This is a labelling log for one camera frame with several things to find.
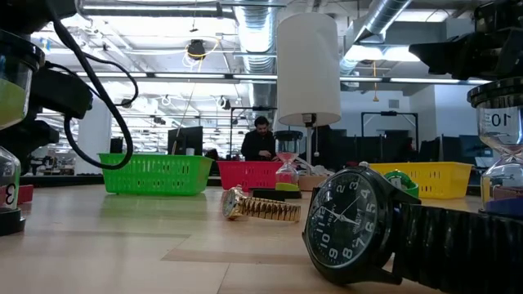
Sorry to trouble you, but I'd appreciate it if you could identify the black metal table frame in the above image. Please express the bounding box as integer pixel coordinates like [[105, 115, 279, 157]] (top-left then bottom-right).
[[20, 174, 483, 196]]

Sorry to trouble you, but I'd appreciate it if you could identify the red plastic basket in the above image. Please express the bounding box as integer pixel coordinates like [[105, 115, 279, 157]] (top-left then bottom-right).
[[216, 160, 284, 192]]

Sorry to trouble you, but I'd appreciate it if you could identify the silver ceiling duct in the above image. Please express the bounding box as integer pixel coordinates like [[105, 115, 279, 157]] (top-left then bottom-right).
[[235, 0, 279, 109], [338, 0, 413, 77]]

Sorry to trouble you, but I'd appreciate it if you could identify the black computer monitor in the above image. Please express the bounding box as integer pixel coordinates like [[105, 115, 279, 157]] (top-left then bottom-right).
[[167, 126, 204, 156]]

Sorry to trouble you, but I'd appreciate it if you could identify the gold metal wristwatch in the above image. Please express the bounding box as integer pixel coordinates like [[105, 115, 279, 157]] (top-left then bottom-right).
[[221, 185, 302, 224]]

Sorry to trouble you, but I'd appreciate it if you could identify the black ceiling device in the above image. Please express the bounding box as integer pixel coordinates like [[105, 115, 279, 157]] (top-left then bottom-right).
[[186, 38, 208, 60]]

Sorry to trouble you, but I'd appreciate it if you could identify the yellow plastic basket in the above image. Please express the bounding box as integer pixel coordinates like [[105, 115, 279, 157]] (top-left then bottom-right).
[[369, 161, 474, 200]]

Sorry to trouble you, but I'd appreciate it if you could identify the right arm's black gripper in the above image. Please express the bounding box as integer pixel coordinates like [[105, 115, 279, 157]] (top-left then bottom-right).
[[409, 0, 523, 81]]

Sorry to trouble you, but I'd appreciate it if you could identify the jar with black lid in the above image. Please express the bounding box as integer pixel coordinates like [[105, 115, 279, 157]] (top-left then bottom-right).
[[0, 28, 47, 237]]

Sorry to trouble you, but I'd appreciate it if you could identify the green plastic basket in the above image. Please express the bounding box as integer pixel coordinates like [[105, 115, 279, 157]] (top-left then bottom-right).
[[97, 153, 214, 196]]

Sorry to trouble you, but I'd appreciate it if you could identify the black wristwatch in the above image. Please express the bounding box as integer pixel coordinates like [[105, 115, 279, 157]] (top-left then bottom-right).
[[301, 162, 523, 294]]

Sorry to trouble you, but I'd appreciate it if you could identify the left arm's black cable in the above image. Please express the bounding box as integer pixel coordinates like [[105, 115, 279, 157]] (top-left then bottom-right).
[[44, 0, 135, 171]]

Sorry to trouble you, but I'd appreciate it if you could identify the clear lamp cable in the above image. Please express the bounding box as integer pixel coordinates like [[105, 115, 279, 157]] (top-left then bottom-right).
[[296, 157, 330, 177]]

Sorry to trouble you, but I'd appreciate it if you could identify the left arm's black gripper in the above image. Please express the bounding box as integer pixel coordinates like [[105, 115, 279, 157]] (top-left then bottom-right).
[[0, 0, 95, 120]]

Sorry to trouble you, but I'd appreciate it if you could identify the white shade wooden base lamp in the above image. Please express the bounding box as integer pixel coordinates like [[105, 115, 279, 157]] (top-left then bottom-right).
[[276, 11, 342, 192]]

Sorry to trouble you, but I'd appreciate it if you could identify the dark row of monitors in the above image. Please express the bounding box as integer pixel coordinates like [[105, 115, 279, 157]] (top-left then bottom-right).
[[419, 134, 496, 165]]

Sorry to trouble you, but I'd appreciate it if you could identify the pink sand hourglass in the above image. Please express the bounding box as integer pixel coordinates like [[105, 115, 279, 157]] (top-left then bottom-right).
[[273, 130, 304, 192]]

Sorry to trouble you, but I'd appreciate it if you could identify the blue sand hourglass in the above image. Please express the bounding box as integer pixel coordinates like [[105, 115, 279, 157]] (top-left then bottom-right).
[[467, 77, 523, 217]]

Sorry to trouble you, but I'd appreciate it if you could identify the red small desk clock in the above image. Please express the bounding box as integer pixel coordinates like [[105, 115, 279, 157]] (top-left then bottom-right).
[[0, 184, 34, 205]]

